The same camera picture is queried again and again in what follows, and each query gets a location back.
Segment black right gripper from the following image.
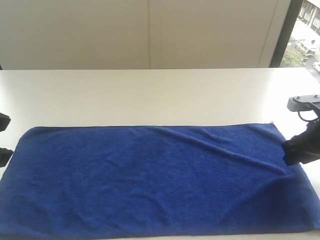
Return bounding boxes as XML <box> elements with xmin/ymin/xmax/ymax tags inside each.
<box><xmin>281</xmin><ymin>122</ymin><xmax>320</xmax><ymax>166</ymax></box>

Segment blue microfiber towel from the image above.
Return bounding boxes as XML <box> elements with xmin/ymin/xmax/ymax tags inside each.
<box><xmin>0</xmin><ymin>123</ymin><xmax>320</xmax><ymax>240</ymax></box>

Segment white car outside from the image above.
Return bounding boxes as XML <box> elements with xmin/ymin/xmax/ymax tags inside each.
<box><xmin>312</xmin><ymin>62</ymin><xmax>320</xmax><ymax>73</ymax></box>

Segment white bus outside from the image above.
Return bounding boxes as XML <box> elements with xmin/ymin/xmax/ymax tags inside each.
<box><xmin>299</xmin><ymin>39</ymin><xmax>320</xmax><ymax>57</ymax></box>

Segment dark window frame post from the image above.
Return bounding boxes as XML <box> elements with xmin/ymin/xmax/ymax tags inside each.
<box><xmin>269</xmin><ymin>0</ymin><xmax>303</xmax><ymax>68</ymax></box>

